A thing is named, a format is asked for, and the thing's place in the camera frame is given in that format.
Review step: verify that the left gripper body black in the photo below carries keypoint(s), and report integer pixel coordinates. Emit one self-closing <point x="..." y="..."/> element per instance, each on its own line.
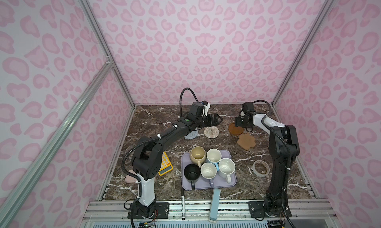
<point x="206" y="121"/>

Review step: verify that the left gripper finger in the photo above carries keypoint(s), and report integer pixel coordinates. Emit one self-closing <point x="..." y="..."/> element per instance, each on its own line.
<point x="217" y="123"/>
<point x="218" y="117"/>

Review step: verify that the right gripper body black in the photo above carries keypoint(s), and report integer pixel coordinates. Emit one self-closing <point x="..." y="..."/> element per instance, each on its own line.
<point x="242" y="122"/>

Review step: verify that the multicolour woven coaster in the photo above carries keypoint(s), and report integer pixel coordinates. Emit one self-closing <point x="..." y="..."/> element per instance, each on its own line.
<point x="211" y="132"/>

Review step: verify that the brown round wooden coaster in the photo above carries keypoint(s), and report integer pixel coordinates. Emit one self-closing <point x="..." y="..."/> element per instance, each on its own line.
<point x="234" y="130"/>

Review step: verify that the paw shaped cork coaster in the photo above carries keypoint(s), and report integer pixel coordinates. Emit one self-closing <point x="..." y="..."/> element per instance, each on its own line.
<point x="246" y="141"/>

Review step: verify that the blue grey rope coaster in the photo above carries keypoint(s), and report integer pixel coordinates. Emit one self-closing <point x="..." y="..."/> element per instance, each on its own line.
<point x="192" y="135"/>

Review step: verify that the white mug light blue outside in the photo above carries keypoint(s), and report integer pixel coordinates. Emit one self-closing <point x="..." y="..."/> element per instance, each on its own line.
<point x="214" y="156"/>

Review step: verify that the beige glazed ceramic mug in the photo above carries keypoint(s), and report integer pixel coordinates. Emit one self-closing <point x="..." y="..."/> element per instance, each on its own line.
<point x="198" y="155"/>

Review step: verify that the black mug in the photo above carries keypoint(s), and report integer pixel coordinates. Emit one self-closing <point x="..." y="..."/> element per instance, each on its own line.
<point x="192" y="174"/>

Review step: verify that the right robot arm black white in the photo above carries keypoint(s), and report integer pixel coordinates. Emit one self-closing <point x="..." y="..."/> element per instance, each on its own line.
<point x="283" y="148"/>

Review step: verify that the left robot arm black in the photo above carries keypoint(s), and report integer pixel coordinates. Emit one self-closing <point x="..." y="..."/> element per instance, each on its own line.
<point x="146" y="195"/>

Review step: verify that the white mug right front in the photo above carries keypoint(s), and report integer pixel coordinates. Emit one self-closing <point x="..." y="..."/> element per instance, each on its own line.
<point x="226" y="169"/>

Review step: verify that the clear tape roll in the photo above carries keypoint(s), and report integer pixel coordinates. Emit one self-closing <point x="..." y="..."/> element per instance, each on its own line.
<point x="261" y="168"/>

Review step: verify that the white mug centre front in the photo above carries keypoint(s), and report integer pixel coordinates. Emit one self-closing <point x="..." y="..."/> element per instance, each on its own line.
<point x="209" y="172"/>

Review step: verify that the yellow calculator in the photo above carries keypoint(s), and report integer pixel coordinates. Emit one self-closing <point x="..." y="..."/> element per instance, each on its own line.
<point x="166" y="165"/>

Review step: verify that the black marker pen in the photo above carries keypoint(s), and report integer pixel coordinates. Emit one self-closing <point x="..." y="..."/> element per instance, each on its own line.
<point x="183" y="204"/>

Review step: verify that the light blue long box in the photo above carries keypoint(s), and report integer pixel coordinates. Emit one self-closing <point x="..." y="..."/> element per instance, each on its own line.
<point x="213" y="211"/>

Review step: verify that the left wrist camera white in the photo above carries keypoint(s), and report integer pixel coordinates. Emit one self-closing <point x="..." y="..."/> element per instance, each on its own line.
<point x="206" y="107"/>

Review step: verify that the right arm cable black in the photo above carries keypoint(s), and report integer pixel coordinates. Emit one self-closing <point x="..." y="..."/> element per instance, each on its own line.
<point x="268" y="104"/>

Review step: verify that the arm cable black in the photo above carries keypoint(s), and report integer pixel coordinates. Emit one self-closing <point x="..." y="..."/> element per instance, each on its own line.
<point x="268" y="104"/>
<point x="182" y="94"/>

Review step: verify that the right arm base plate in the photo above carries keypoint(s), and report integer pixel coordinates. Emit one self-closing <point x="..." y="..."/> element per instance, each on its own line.
<point x="259" y="210"/>

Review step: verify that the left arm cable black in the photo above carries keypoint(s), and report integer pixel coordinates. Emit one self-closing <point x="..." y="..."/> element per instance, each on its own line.
<point x="182" y="94"/>

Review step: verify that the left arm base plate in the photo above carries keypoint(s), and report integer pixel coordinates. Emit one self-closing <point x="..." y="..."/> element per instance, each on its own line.
<point x="156" y="210"/>

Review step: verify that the aluminium frame post back left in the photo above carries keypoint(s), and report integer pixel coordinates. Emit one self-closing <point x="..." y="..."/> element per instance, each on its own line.
<point x="89" y="14"/>

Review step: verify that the aluminium frame post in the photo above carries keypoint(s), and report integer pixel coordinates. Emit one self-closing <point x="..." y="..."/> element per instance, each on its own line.
<point x="319" y="20"/>
<point x="89" y="14"/>

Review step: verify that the aluminium front rail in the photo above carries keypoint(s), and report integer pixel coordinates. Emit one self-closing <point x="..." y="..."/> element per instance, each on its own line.
<point x="306" y="213"/>

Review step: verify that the aluminium frame post back right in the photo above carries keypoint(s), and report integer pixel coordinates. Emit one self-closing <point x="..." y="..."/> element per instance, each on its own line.
<point x="319" y="20"/>

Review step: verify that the aluminium frame strut left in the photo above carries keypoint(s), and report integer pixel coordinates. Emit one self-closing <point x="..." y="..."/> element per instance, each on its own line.
<point x="25" y="186"/>

